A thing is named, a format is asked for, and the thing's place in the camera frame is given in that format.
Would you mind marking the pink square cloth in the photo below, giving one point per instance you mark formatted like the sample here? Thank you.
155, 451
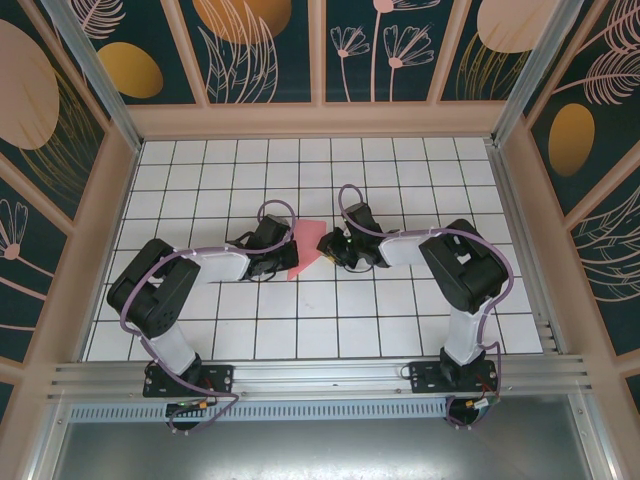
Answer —
307, 240

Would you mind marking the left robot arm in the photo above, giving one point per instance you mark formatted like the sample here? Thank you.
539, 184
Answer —
170, 350

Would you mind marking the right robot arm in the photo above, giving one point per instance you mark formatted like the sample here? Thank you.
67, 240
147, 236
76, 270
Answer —
465, 335

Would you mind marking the galvanised metal sheet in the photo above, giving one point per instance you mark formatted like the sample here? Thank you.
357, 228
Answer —
320, 450

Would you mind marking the long aluminium mounting rail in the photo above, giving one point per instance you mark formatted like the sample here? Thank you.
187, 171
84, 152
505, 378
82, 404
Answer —
320, 380

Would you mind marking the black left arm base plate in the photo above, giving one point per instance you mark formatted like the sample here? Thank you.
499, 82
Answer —
220, 377

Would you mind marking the aluminium side rail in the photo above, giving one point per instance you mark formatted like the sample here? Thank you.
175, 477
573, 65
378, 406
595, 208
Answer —
515, 225

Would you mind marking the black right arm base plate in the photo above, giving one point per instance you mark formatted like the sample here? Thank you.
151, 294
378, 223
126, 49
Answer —
425, 377

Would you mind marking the aluminium frame post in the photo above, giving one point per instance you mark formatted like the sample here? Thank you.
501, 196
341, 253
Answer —
100, 85
530, 65

